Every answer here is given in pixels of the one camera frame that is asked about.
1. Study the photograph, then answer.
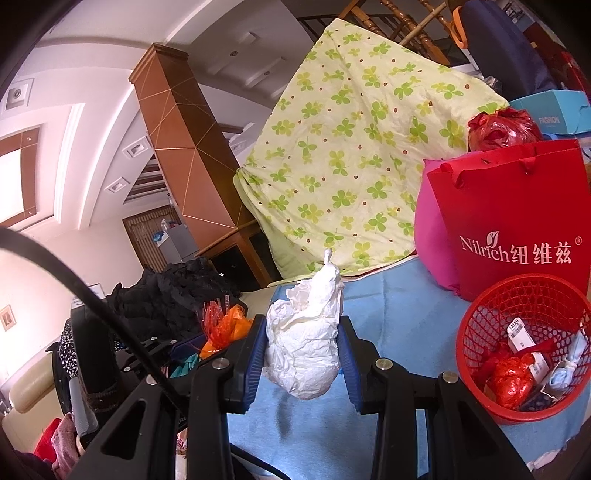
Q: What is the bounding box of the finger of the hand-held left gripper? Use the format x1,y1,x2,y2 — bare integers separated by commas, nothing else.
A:
117,336,208,376

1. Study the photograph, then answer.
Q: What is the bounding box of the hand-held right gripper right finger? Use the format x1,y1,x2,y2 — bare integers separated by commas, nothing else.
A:
336,316,525,480

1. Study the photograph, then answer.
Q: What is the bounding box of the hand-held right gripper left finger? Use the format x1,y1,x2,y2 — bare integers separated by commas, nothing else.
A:
69,316,269,480

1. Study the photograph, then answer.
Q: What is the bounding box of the orange plastic bag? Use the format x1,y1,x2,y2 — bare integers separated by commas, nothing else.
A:
199,300,254,361

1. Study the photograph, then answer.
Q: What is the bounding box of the white tissue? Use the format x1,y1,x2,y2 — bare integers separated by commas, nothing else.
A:
264,248,347,400

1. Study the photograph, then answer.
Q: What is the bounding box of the red plastic wrapper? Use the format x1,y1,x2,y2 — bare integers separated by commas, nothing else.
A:
487,353,537,411

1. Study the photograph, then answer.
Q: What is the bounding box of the red and white small box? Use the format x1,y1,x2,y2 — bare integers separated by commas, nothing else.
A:
507,317,537,354

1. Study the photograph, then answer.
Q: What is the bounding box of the red mesh basket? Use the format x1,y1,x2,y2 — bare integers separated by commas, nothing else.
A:
455,273,591,426

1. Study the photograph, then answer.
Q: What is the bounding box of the teal cloth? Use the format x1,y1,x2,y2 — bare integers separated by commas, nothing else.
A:
168,355,199,379

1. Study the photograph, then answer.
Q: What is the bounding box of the black fluffy cloth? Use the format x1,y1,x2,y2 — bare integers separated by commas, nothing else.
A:
105,257,243,330

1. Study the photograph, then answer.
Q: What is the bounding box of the light blue blanket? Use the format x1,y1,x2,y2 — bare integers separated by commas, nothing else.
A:
226,258,591,480

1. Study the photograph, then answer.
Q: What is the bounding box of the beige sofa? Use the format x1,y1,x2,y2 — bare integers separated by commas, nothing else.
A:
0,348,72,446

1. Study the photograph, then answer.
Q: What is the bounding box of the grey refrigerator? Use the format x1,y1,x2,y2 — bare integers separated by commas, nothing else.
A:
157,225,200,265

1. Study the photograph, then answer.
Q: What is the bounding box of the dark wooden cabinet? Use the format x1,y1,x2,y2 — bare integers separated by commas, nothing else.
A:
195,220,279,292

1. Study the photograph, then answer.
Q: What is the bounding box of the brown slatted door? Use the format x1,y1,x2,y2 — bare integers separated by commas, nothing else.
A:
122,205,186,274

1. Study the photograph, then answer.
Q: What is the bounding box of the pink pillow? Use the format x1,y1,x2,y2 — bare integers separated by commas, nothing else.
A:
414,157,462,297

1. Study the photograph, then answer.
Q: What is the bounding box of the square ceiling light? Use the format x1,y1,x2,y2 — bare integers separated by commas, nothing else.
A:
6,78,34,110
103,174,131,195
121,135,151,161

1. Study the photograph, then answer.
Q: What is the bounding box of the clover print blanket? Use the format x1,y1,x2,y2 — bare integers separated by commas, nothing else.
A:
233,21,512,281

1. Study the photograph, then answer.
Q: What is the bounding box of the wooden column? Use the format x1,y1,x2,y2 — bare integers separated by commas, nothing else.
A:
128,43,251,233

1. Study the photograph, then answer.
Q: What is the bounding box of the red paper shopping bag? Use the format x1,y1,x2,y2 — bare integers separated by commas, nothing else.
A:
426,137,591,303

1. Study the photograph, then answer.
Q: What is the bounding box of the red plastic bag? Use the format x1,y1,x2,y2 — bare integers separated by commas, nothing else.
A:
466,107,546,153

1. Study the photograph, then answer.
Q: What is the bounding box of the light blue cardboard box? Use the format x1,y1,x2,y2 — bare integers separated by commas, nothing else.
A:
508,89,591,138

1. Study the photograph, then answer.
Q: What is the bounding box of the wooden stair railing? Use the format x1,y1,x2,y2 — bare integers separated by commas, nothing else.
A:
336,0,465,66

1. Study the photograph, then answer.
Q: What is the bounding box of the black cable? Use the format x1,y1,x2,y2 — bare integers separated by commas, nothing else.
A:
0,227,296,480

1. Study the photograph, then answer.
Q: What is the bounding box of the navy bag with orange handles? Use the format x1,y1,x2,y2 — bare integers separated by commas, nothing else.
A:
450,0,560,96

